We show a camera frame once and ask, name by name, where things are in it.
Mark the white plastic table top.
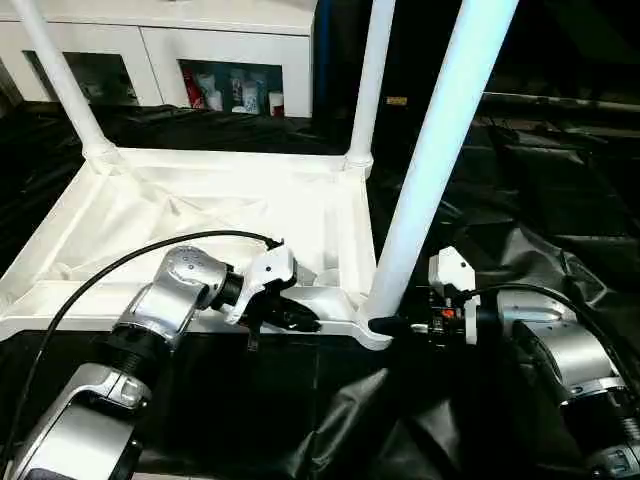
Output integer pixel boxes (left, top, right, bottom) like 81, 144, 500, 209
0, 145, 393, 351

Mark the white plastic table leg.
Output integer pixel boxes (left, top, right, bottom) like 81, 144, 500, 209
362, 0, 521, 337
10, 0, 121, 173
343, 0, 398, 175

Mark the black mat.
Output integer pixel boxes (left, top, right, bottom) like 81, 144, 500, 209
0, 95, 640, 480

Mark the patterned white cup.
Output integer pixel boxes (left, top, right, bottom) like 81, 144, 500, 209
241, 80, 260, 113

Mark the white cabinet with glass doors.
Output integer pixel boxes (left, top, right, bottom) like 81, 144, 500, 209
0, 0, 319, 117

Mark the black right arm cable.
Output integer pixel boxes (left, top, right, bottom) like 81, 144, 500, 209
455, 282, 640, 373

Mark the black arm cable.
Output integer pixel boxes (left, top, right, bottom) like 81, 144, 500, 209
455, 282, 640, 373
0, 230, 286, 471

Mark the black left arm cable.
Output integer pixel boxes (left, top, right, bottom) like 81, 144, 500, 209
0, 230, 286, 471

